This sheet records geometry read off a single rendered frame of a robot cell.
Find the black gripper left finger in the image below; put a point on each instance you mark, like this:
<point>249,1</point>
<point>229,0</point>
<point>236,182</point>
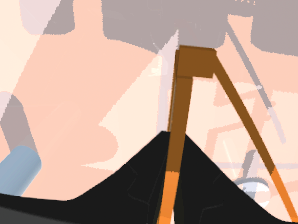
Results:
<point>131,195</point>

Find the light blue cylinder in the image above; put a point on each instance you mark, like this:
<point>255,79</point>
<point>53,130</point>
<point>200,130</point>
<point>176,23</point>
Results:
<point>18,170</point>

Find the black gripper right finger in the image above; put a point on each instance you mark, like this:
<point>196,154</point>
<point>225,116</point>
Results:
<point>206,195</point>

